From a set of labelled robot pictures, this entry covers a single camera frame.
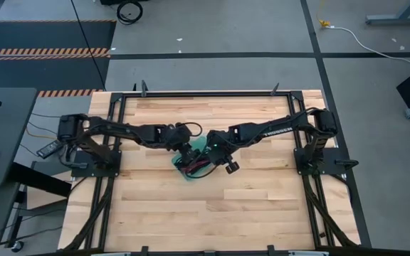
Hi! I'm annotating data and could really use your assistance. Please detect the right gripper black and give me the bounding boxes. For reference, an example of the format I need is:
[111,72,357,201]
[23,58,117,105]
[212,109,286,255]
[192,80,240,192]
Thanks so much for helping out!
[194,129,241,175]

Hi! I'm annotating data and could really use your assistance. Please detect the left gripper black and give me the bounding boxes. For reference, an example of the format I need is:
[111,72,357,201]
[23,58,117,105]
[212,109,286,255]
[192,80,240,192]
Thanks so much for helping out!
[164,124,201,167]

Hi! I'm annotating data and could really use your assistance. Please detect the purple USB-C cable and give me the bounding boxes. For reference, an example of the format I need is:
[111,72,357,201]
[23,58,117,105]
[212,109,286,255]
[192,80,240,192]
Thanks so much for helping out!
[182,159,211,174]

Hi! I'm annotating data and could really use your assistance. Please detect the translucent green plastic bin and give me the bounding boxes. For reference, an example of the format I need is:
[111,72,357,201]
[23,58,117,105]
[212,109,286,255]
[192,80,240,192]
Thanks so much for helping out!
[171,136,214,182]

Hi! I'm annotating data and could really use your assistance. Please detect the black power adapter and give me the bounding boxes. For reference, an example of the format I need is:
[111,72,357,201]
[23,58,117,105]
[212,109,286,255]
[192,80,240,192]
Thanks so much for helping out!
[35,139,64,160]

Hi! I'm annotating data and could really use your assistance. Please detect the black side desk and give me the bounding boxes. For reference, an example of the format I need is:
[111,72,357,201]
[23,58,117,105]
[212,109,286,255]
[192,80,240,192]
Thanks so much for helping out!
[0,87,38,188]

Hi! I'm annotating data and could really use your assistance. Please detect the black mat with hazard stripes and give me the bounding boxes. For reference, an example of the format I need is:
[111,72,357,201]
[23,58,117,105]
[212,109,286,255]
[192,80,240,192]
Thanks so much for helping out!
[0,18,117,98]

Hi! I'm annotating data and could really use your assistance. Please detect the black caster wheel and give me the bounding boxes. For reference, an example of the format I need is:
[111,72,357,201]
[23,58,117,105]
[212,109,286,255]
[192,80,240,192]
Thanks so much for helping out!
[10,240,26,254]

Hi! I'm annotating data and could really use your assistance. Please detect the grey metal table leg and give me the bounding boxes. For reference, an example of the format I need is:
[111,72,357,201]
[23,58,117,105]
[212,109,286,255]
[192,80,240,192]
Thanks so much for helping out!
[365,0,410,26]

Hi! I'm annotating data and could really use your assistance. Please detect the black aluminium table frame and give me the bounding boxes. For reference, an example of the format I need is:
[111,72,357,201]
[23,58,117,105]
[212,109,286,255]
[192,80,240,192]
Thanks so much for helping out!
[62,80,362,256]

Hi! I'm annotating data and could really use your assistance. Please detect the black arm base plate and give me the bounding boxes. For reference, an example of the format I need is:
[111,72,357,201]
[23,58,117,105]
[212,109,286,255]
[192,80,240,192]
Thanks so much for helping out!
[71,148,123,178]
[293,146,359,176]

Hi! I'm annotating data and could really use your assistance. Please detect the thin black floor cable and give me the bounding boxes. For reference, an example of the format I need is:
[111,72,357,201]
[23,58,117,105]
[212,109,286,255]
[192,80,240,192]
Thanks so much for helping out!
[70,0,107,92]

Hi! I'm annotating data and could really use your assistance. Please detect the coiled black floor cable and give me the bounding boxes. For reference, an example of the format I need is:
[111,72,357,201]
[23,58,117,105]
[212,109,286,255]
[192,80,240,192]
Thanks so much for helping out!
[115,0,144,26]

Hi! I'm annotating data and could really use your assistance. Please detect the black desk leg frame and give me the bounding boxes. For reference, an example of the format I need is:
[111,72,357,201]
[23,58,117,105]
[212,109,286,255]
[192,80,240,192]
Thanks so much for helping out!
[5,161,73,250]

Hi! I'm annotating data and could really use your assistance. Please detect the yellow plug and cord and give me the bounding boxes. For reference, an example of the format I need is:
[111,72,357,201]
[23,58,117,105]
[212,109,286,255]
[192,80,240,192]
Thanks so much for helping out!
[316,0,332,29]

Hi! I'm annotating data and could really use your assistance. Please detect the white floor cable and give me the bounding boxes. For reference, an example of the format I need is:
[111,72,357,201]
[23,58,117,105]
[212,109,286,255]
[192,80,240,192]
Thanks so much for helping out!
[327,25,410,73]

